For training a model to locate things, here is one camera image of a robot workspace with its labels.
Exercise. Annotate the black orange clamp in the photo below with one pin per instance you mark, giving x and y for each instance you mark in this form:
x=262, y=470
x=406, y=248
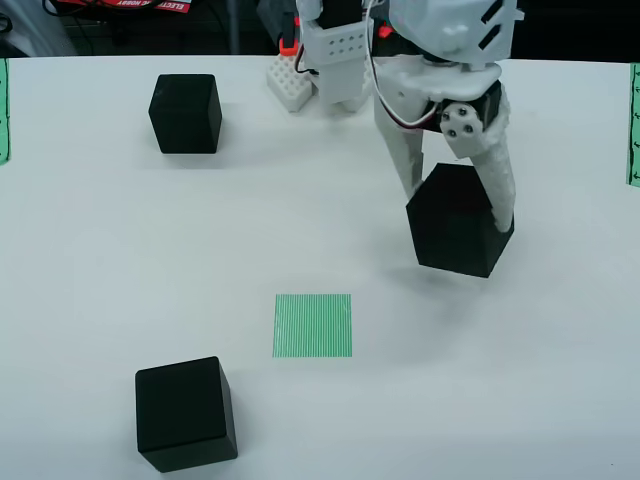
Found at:
x=288, y=42
x=385, y=31

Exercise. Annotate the green paper strip with arrows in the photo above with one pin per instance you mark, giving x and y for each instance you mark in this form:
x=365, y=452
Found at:
x=4, y=110
x=636, y=125

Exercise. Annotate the pale grey plastic bag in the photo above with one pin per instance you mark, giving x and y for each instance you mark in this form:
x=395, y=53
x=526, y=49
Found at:
x=40, y=30

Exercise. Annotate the red printed box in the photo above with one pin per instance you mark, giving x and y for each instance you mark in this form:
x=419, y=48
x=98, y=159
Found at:
x=150, y=5

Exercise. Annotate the green striped square marker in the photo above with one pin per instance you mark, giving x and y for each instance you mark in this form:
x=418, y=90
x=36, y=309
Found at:
x=312, y=325

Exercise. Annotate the black cube block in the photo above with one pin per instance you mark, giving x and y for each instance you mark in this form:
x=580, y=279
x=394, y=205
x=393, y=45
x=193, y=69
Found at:
x=185, y=415
x=450, y=235
x=185, y=115

